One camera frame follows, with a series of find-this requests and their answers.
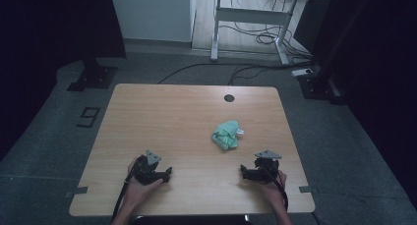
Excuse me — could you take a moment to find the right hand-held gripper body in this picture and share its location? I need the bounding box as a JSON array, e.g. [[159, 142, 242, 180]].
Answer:
[[254, 149, 283, 184]]

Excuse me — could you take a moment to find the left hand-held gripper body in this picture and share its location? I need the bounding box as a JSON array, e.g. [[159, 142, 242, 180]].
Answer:
[[132, 149, 165, 186]]

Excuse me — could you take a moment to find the green cloth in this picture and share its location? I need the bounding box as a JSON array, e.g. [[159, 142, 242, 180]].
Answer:
[[210, 119, 245, 151]]

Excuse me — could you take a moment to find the person's left hand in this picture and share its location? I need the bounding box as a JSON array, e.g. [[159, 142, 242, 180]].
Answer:
[[126, 156, 164, 203]]

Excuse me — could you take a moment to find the person's right hand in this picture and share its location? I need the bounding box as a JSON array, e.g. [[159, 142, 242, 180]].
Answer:
[[261, 171, 289, 203]]

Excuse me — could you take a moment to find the grey tape strip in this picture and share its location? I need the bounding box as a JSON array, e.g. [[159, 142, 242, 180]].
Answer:
[[64, 186, 89, 199], [298, 185, 320, 195]]

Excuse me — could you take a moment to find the person's dark clothing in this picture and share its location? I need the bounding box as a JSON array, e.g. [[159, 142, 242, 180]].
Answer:
[[130, 214, 254, 225]]

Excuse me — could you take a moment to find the black stand base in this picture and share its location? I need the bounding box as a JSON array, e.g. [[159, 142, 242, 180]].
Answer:
[[297, 72, 348, 106], [66, 56, 119, 92]]

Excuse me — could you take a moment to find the white power strip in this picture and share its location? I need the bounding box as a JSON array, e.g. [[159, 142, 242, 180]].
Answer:
[[290, 67, 315, 78]]

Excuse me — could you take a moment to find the white cabinet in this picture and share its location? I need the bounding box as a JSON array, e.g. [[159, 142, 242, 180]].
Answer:
[[109, 0, 198, 44]]

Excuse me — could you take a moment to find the dark curtain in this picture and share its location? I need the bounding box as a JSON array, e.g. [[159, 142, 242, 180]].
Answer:
[[0, 0, 128, 162], [293, 0, 417, 201]]

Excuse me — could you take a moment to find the right hand-held gripper cable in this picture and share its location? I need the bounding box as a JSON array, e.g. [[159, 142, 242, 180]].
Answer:
[[264, 165, 289, 211]]

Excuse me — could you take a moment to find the hand-held gripper cable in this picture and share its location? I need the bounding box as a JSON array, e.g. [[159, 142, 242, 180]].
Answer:
[[264, 165, 289, 211], [111, 167, 137, 222]]

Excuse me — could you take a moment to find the left hand-held gripper cable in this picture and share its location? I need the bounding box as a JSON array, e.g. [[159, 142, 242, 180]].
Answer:
[[111, 167, 137, 222]]

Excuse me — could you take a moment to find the long black floor cable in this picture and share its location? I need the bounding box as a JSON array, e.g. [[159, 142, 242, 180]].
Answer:
[[156, 61, 317, 85]]

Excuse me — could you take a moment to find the tangle of black cables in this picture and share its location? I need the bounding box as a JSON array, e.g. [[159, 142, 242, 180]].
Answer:
[[218, 0, 313, 65]]

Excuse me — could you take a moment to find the white desk frame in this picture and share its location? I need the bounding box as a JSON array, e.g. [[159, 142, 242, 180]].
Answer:
[[208, 0, 332, 66]]

